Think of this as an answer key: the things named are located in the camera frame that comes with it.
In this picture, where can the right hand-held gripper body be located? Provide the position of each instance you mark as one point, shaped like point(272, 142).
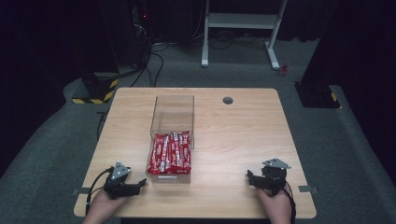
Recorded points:
point(274, 177)

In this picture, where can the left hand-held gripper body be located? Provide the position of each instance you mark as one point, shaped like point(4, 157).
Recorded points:
point(116, 182)

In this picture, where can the person's left hand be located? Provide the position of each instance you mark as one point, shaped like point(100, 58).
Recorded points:
point(106, 202)

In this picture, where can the person's right hand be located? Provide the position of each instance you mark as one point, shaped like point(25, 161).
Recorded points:
point(275, 205)

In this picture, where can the grey tape strip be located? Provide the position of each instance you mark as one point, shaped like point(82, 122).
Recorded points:
point(81, 191)
point(308, 189)

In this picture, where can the pile of red snack packets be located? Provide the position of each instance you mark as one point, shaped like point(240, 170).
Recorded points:
point(170, 154)

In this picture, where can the clear acrylic box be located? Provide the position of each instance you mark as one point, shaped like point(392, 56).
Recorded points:
point(173, 124)

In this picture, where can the black base with yellow mark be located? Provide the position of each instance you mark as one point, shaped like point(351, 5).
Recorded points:
point(317, 95)

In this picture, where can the black base with yellow stripes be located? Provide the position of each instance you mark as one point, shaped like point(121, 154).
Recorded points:
point(99, 88)

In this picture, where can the small red floor object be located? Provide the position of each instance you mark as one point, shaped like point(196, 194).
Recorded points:
point(282, 70)

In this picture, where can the dark equipment rack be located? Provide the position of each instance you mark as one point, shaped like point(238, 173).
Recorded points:
point(141, 28)

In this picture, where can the white metal stand frame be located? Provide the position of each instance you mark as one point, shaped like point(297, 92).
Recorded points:
point(239, 21)

